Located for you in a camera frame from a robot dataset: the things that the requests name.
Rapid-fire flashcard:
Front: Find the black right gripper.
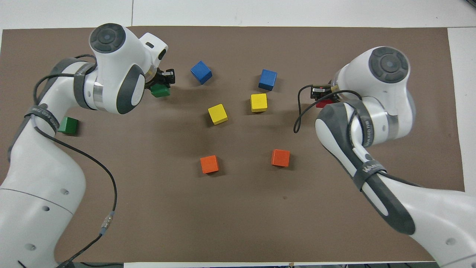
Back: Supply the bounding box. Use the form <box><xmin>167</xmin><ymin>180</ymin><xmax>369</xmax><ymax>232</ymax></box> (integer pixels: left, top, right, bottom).
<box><xmin>311</xmin><ymin>83</ymin><xmax>340</xmax><ymax>101</ymax></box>

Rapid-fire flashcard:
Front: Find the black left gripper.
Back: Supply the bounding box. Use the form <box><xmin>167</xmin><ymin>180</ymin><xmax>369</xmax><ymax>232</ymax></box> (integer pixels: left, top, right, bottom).
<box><xmin>147</xmin><ymin>68</ymin><xmax>175</xmax><ymax>90</ymax></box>

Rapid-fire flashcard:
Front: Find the green wooden block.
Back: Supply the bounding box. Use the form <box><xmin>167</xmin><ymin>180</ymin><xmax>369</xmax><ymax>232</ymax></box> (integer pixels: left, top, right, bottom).
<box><xmin>58</xmin><ymin>117</ymin><xmax>79</xmax><ymax>135</ymax></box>
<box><xmin>151</xmin><ymin>83</ymin><xmax>171</xmax><ymax>98</ymax></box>

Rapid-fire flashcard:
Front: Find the blue wooden block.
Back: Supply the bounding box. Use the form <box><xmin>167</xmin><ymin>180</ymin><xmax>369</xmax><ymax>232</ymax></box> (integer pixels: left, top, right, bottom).
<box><xmin>190</xmin><ymin>60</ymin><xmax>213</xmax><ymax>85</ymax></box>
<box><xmin>258</xmin><ymin>69</ymin><xmax>278</xmax><ymax>92</ymax></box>

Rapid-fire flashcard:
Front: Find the yellow wooden block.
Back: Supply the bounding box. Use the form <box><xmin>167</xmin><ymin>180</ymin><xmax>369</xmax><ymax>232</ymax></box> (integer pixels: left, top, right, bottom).
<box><xmin>208</xmin><ymin>103</ymin><xmax>229</xmax><ymax>125</ymax></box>
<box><xmin>250</xmin><ymin>93</ymin><xmax>268</xmax><ymax>113</ymax></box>

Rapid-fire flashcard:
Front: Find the orange wooden block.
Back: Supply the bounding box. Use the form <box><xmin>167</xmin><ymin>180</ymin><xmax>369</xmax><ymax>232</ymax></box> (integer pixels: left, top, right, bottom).
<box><xmin>271</xmin><ymin>149</ymin><xmax>290</xmax><ymax>168</ymax></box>
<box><xmin>200</xmin><ymin>155</ymin><xmax>220</xmax><ymax>175</ymax></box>

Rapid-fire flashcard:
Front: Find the brown table mat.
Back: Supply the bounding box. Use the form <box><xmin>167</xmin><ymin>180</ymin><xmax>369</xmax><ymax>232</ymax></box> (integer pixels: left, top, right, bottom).
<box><xmin>0</xmin><ymin>25</ymin><xmax>465</xmax><ymax>263</ymax></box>

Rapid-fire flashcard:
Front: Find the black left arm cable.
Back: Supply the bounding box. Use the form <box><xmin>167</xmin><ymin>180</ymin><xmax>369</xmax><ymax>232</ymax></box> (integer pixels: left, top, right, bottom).
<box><xmin>33</xmin><ymin>54</ymin><xmax>118</xmax><ymax>268</ymax></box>

